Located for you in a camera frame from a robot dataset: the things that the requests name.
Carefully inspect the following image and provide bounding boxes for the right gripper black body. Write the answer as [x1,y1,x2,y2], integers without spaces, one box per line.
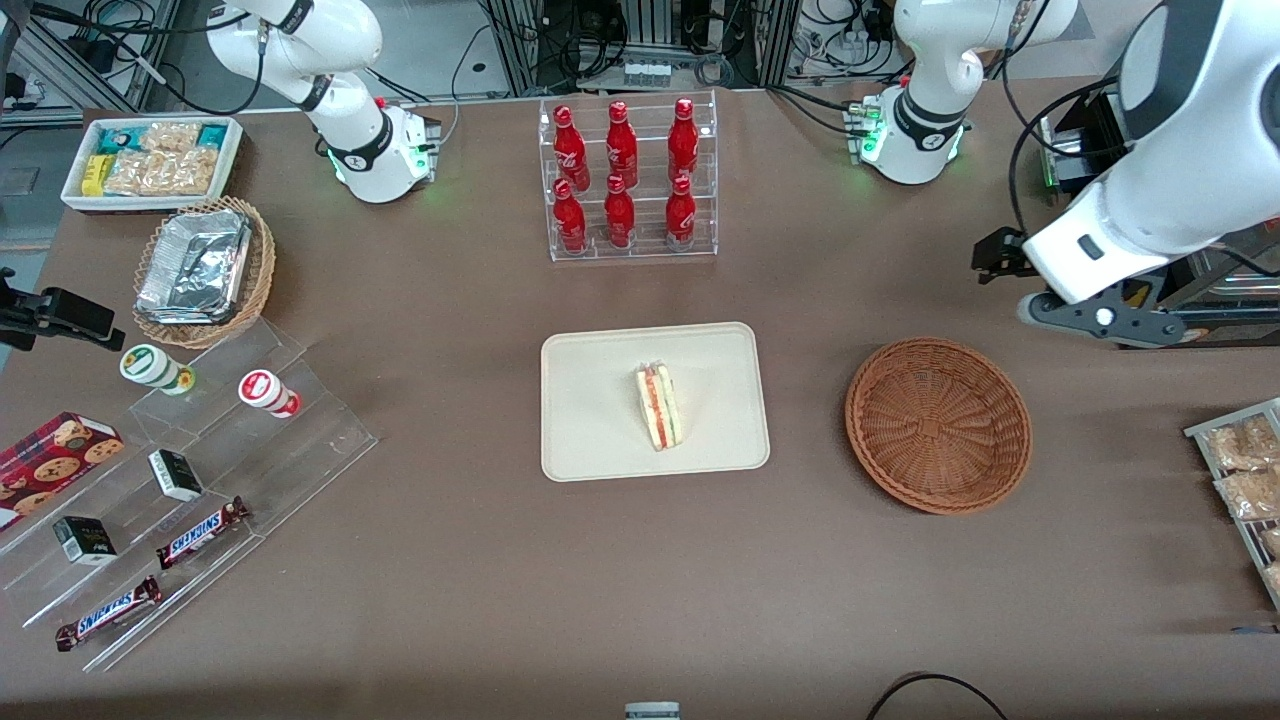
[0,266,46,351]

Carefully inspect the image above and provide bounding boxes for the triangular sandwich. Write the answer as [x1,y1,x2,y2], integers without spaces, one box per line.
[634,363,684,453]

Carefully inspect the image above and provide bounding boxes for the round brown wicker basket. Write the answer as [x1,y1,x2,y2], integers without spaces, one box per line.
[845,337,1033,516]

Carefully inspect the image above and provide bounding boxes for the light tan wicker basket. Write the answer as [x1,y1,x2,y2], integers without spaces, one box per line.
[132,196,277,351]

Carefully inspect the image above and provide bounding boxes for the grey metal snack tray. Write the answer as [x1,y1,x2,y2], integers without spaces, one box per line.
[1184,397,1280,613]

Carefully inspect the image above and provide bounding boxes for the beige plastic tray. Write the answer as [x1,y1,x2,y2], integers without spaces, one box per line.
[540,321,771,483]

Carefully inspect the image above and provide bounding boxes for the green lid white cup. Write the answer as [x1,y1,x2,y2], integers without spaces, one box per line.
[119,343,196,397]

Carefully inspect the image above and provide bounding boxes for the silver foil container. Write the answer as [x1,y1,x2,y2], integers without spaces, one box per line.
[135,208,253,326]

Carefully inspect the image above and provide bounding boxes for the white rectangular snack bin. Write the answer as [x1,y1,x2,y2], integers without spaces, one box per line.
[60,116,244,214]

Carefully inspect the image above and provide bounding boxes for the red plaid cookie box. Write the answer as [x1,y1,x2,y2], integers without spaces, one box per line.
[0,412,126,531]

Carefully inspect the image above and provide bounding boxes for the black hot food display case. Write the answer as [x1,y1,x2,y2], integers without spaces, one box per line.
[1035,88,1280,351]

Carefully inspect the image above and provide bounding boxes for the clear bag of crackers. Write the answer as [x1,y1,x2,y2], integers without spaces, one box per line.
[105,150,217,197]
[140,122,202,154]

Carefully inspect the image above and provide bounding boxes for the small black carton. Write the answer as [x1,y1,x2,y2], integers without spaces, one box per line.
[53,516,118,566]
[148,449,205,502]

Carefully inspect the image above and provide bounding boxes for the red lid white cup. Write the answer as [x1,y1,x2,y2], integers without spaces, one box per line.
[238,369,302,419]

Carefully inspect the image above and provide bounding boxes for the brown snickers bar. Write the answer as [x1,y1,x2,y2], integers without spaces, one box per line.
[156,497,251,571]
[55,576,163,653]

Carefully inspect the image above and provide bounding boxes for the clear acrylic stepped stand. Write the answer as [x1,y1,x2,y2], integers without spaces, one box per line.
[0,318,379,673]

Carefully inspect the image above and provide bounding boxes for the red cola bottle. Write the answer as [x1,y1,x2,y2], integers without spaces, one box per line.
[665,175,697,251]
[553,178,589,254]
[668,97,700,184]
[553,105,591,193]
[606,100,639,189]
[604,174,636,249]

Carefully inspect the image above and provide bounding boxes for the clear acrylic bottle rack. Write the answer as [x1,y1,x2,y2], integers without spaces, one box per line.
[538,90,719,263]

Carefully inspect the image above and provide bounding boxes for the aluminium equipment rack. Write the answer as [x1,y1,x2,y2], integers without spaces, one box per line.
[485,0,801,96]

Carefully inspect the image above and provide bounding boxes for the black cable loop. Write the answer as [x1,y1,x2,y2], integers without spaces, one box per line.
[865,672,1011,720]

